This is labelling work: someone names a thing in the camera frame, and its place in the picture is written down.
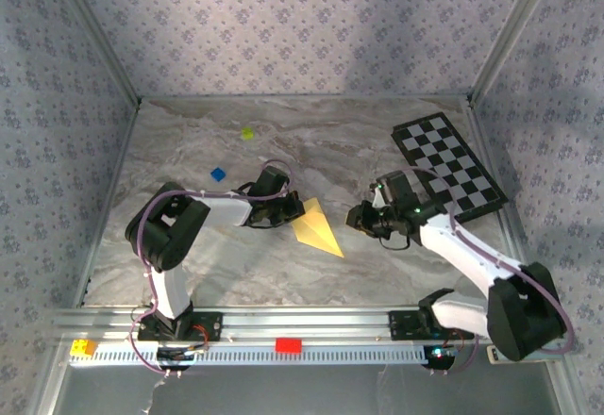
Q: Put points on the small blue block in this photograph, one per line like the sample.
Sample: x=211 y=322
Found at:
x=218 y=174

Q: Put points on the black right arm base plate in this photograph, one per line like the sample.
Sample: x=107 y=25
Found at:
x=401 y=325

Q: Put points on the yellow and orange block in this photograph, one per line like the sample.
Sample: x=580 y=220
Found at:
x=82 y=348

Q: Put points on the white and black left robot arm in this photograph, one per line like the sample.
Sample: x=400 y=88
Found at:
x=165 y=231

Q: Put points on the aluminium table back rail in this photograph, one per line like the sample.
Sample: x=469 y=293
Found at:
x=307 y=98

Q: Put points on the black and white checkerboard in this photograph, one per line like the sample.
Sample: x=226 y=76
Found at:
x=439 y=151

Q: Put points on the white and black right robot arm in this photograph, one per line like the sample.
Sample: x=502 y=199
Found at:
x=462 y=250

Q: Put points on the aluminium mounting rail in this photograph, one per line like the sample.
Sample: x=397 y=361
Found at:
x=307 y=320

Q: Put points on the yellow paper sheet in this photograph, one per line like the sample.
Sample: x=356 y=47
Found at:
x=313 y=231

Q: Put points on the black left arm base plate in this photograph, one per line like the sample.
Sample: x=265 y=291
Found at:
x=212 y=327

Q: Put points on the small yellow-green block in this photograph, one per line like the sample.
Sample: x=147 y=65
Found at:
x=246 y=133

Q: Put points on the aluminium frame post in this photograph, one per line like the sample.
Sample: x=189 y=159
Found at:
x=510 y=33
x=95 y=33

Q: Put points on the small black circuit board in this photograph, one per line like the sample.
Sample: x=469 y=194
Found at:
x=439 y=356
x=174 y=353

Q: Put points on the aluminium table side rail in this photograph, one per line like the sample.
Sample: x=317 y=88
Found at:
x=123 y=151
x=491 y=160

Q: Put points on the red block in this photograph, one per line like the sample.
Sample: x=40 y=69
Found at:
x=289 y=345

